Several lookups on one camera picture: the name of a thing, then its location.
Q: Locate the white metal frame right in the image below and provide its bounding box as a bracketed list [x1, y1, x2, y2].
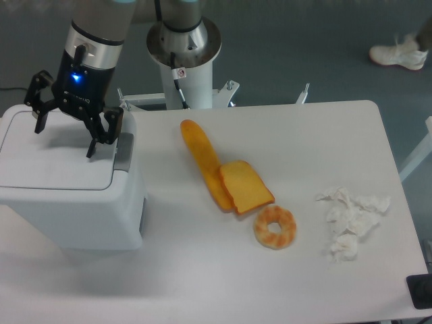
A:
[399, 116, 432, 182]

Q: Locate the crumpled white tissue paper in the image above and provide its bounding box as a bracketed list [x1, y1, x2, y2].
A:
[315, 186, 391, 263]

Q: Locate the white sneaker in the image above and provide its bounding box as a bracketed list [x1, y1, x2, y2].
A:
[369, 34, 428, 71]

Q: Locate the black device at table edge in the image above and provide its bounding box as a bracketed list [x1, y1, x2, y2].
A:
[406, 273, 432, 309]

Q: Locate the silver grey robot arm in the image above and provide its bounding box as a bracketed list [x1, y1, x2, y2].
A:
[24, 1, 136, 157]

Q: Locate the orange toast slice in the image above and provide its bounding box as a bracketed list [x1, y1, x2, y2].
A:
[219, 160, 275, 215]

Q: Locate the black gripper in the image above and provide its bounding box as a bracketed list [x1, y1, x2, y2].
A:
[24, 45, 124, 158]

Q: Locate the glazed ring donut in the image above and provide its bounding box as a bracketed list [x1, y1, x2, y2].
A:
[253, 205, 297, 250]

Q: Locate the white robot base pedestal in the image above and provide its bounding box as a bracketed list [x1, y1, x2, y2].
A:
[146, 18, 221, 110]

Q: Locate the long orange baguette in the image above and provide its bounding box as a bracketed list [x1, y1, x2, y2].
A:
[180, 119, 233, 212]

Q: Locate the black cable on pedestal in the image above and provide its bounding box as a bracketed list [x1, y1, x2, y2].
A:
[169, 51, 190, 110]

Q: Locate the white trash can body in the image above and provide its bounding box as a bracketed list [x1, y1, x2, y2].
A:
[1, 112, 147, 250]

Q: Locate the white trash can lid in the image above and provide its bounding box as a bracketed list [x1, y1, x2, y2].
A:
[1, 105, 115, 190]

